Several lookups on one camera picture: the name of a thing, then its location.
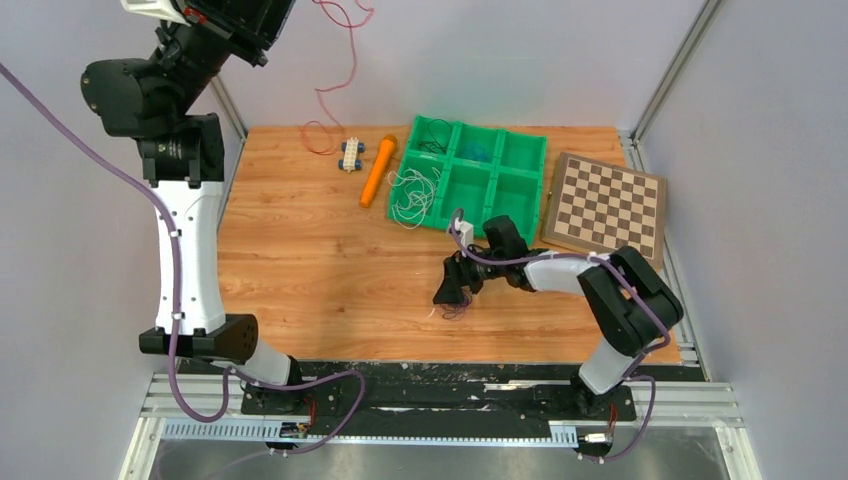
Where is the green compartment tray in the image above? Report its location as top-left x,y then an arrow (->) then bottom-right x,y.
387,116 -> 547,244

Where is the orange carrot toy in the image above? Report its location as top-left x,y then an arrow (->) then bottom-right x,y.
359,134 -> 398,208

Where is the wooden chessboard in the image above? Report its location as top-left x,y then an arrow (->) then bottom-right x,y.
540,153 -> 667,270

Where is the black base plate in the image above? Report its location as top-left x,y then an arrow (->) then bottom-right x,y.
176,358 -> 707,442

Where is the aluminium rail frame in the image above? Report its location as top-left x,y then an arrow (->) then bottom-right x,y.
120,363 -> 761,479

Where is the white wire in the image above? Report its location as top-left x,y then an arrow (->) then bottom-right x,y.
387,165 -> 444,231

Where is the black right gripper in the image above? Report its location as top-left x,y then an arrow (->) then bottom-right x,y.
433,241 -> 506,305

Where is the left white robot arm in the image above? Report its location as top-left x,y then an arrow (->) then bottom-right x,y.
80,1 -> 306,414

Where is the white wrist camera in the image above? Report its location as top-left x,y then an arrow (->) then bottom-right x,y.
120,0 -> 187,25
448,219 -> 474,248

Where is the white blue toy car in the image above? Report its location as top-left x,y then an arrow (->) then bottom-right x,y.
338,137 -> 365,173

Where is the red wire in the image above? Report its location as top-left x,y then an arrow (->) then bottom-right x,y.
299,0 -> 376,157

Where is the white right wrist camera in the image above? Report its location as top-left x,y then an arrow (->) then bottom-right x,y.
448,219 -> 474,248

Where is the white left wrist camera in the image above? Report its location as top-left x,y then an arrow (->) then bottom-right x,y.
120,0 -> 187,25

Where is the blue wire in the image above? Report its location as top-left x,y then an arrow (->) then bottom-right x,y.
460,140 -> 495,166

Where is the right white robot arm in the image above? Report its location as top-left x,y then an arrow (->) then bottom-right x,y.
433,209 -> 684,418

